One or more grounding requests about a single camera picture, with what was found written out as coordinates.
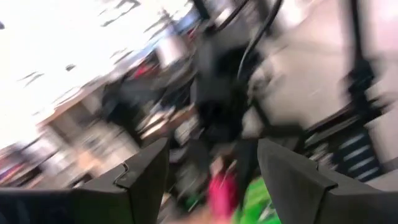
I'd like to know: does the red mini stapler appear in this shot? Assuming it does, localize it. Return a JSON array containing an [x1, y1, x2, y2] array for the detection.
[[207, 157, 239, 220]]

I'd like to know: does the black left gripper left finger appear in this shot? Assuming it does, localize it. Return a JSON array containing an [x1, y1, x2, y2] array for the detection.
[[0, 138, 171, 224]]

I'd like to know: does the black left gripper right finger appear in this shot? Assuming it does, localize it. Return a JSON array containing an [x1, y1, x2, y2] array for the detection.
[[257, 138, 398, 224]]

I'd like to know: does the dark box with pale stripes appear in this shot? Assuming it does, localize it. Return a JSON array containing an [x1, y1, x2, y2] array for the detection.
[[331, 129, 385, 184]]

